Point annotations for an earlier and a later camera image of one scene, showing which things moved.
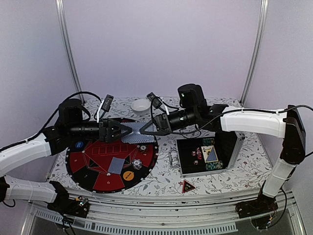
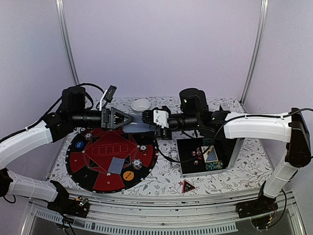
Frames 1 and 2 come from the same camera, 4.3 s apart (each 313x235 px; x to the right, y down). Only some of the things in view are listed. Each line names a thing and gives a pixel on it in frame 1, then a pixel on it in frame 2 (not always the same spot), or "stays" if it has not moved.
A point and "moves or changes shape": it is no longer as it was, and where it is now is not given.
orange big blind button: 128,175 stays
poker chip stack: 137,164 stays
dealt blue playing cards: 116,165 stays
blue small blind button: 79,144 stays
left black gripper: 108,137 → 107,122
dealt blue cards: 136,136 moves or changes shape
